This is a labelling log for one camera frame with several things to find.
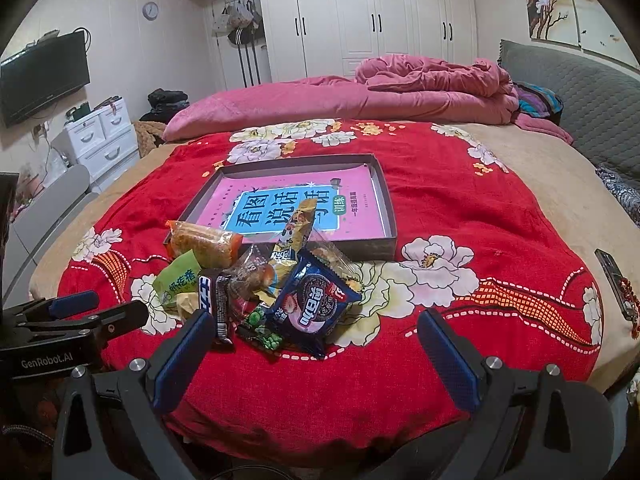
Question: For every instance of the black clothes pile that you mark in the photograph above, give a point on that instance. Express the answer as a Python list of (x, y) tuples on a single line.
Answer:
[(164, 105)]

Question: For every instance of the round wall clock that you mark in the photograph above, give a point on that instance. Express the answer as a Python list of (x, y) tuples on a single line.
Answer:
[(150, 11)]

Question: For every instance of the black wall television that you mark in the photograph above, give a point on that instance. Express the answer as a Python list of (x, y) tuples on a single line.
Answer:
[(41, 75)]

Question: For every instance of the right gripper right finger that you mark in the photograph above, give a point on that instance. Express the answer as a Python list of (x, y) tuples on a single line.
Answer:
[(455, 359)]

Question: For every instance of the white drawer cabinet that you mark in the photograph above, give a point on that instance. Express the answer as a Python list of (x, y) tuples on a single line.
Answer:
[(104, 142)]

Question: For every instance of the dark shallow box tray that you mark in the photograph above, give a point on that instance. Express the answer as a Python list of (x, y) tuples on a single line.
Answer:
[(358, 250)]

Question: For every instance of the orange cracker packet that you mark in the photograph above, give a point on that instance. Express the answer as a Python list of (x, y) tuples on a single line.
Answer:
[(212, 248)]

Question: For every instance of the clear red candy packet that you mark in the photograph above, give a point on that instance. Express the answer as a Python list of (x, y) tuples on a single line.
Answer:
[(249, 274)]

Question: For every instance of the pink and blue book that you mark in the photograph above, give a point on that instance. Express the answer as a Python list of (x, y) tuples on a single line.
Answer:
[(258, 205)]

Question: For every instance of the grey padded headboard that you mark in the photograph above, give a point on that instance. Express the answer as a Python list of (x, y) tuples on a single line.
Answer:
[(601, 103)]

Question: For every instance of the hanging bags on door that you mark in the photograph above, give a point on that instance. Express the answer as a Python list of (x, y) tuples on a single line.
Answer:
[(239, 21)]

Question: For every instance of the tan bed sheet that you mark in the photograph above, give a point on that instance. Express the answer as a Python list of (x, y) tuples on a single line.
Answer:
[(567, 190)]

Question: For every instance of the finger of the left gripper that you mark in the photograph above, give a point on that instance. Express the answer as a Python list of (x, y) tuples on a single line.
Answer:
[(68, 306), (114, 322)]

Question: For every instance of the colourful folded clothes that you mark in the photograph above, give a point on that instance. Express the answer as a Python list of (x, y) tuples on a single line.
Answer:
[(539, 102)]

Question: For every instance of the blue oreo cookie packet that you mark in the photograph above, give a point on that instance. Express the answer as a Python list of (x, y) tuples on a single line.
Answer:
[(311, 302)]

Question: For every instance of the black green pea packet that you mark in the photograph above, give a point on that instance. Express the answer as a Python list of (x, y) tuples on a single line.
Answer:
[(254, 328)]

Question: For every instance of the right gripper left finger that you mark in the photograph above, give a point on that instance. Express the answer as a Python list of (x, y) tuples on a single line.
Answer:
[(176, 360)]

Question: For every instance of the green milk snack packet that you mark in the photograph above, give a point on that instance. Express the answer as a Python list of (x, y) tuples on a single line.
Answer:
[(179, 276)]

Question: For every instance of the clear meat floss packet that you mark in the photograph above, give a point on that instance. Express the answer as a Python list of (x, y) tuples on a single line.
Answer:
[(334, 259)]

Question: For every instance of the floral wall painting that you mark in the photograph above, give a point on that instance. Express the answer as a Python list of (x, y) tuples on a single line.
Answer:
[(553, 21)]

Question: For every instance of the pink quilt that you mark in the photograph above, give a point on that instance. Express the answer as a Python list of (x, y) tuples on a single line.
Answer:
[(389, 87)]

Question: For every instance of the white wardrobe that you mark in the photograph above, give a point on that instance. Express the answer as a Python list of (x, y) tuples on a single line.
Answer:
[(332, 37)]

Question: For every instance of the yellow cartoon snack packet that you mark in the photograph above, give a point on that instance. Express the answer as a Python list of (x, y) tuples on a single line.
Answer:
[(292, 239)]

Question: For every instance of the black remote with red cord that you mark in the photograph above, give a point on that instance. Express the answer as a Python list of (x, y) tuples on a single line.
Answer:
[(622, 289)]

